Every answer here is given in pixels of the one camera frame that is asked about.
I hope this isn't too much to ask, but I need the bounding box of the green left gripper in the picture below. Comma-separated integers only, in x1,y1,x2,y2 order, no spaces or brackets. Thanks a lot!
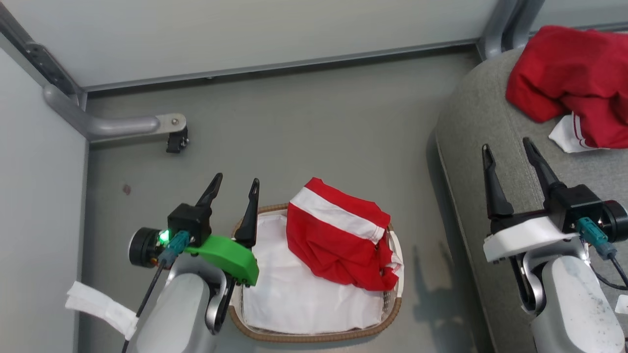
183,173,261,287

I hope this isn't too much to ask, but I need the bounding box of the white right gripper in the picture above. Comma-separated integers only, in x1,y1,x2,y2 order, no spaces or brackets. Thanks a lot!
481,137,580,264

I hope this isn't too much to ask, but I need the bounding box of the red garment with thin-striped white part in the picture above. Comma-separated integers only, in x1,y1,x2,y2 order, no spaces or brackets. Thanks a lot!
505,25,628,154

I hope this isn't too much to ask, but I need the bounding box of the grey upholstered couch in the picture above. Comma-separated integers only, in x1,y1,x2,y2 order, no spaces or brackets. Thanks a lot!
435,47,628,353

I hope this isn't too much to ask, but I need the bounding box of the small black caster clamp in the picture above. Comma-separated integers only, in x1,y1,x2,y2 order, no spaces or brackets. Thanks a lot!
166,126,190,154

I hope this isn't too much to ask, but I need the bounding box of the white fabric basket liner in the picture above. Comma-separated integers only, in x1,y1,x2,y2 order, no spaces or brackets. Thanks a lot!
240,211,404,335

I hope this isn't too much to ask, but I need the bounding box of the red garment with wide white stripe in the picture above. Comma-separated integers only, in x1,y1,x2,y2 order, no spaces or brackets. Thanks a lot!
286,177,401,292

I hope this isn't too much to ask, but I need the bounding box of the woven wicker laundry basket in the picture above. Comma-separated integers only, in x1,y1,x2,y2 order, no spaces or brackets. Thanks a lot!
228,203,404,343

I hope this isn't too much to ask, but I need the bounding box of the white folded tape strip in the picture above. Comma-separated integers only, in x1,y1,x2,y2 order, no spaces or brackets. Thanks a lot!
65,280,140,341

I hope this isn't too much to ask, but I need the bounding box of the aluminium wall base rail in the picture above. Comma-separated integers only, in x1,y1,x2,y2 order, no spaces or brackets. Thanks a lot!
81,38,482,94

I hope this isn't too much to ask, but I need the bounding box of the grey metal corner bracket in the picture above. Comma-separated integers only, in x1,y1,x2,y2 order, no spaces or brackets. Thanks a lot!
477,0,546,61

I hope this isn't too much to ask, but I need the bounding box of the dark rail hinge plate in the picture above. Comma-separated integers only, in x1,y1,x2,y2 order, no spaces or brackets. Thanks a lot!
25,41,79,97

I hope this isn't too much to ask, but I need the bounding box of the aluminium side wall rail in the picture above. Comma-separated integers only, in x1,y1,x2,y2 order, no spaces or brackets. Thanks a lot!
0,4,88,106

